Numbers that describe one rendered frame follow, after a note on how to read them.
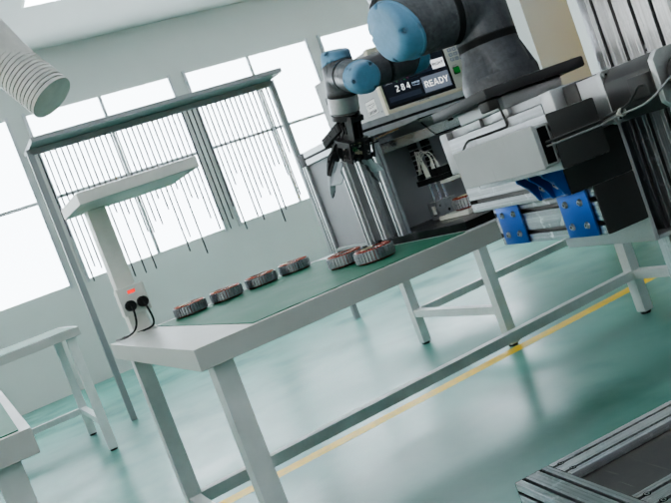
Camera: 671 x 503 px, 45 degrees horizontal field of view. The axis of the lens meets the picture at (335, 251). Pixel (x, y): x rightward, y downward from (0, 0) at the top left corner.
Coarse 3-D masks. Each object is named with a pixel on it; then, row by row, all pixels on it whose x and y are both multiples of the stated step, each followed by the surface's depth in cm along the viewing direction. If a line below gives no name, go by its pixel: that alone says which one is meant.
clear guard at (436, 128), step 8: (416, 120) 219; (424, 120) 218; (432, 120) 218; (456, 120) 219; (400, 128) 227; (408, 128) 245; (432, 128) 216; (440, 128) 216; (448, 128) 216; (384, 136) 240
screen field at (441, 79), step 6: (438, 72) 250; (444, 72) 251; (420, 78) 247; (426, 78) 248; (432, 78) 249; (438, 78) 250; (444, 78) 251; (426, 84) 248; (432, 84) 249; (438, 84) 250; (444, 84) 251; (450, 84) 252; (426, 90) 248; (432, 90) 249
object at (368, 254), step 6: (372, 246) 219; (378, 246) 211; (384, 246) 211; (390, 246) 212; (354, 252) 215; (360, 252) 212; (366, 252) 210; (372, 252) 210; (378, 252) 210; (384, 252) 210; (390, 252) 212; (354, 258) 214; (360, 258) 212; (366, 258) 211; (372, 258) 211; (378, 258) 210; (360, 264) 213
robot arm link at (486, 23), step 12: (456, 0) 150; (468, 0) 150; (480, 0) 151; (492, 0) 152; (504, 0) 154; (468, 12) 151; (480, 12) 152; (492, 12) 152; (504, 12) 153; (468, 24) 152; (480, 24) 152; (492, 24) 152; (504, 24) 153; (468, 36) 154; (480, 36) 152
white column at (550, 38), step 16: (512, 0) 609; (528, 0) 607; (544, 0) 614; (560, 0) 621; (512, 16) 615; (528, 16) 606; (544, 16) 613; (560, 16) 619; (528, 32) 607; (544, 32) 611; (560, 32) 618; (576, 32) 625; (528, 48) 612; (544, 48) 610; (560, 48) 616; (576, 48) 623; (544, 64) 608; (576, 80) 620
